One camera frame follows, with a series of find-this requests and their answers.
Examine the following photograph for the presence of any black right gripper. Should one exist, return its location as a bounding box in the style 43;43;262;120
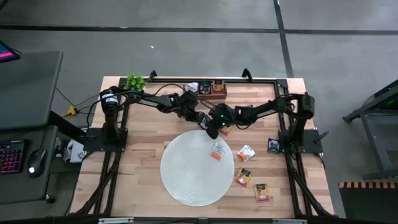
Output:
205;103;239;140

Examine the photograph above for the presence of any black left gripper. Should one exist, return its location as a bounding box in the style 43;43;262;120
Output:
176;91;208;126

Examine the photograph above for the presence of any brown wooden compartment tray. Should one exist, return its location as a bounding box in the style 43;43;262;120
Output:
183;80;228;100

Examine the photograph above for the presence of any white round woven placemat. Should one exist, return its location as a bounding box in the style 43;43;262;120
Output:
160;129;235;207

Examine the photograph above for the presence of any green plant in white pot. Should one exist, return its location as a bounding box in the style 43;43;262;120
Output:
126;73;147;94

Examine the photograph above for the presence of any white cardboard box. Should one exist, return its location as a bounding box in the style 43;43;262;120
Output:
63;139;88;164

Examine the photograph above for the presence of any yellow power plug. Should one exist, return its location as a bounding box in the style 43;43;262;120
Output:
62;105;78;118

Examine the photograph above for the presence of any dark grey metal cart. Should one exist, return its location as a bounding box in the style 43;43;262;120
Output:
343;79;398;181

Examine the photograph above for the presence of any black computer mouse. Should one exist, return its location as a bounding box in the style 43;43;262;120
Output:
27;148;47;179

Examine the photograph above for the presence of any dark panel with striped edge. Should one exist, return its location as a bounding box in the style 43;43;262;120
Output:
338;181;398;224

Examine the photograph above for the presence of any dark grey desk surface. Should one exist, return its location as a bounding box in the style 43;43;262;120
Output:
0;50;63;131

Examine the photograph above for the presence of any backlit computer keyboard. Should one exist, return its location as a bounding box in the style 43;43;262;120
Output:
0;139;30;175

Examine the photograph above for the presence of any small display screen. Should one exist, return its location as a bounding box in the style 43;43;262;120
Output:
0;40;21;64

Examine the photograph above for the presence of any black aluminium table frame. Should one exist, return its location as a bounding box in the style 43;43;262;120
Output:
70;70;335;218

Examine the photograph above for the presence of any silver aluminium bracket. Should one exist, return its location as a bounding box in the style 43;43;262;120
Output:
272;218;308;224
98;217;134;224

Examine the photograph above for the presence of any black floor cable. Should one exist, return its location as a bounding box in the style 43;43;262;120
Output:
55;86;101;116

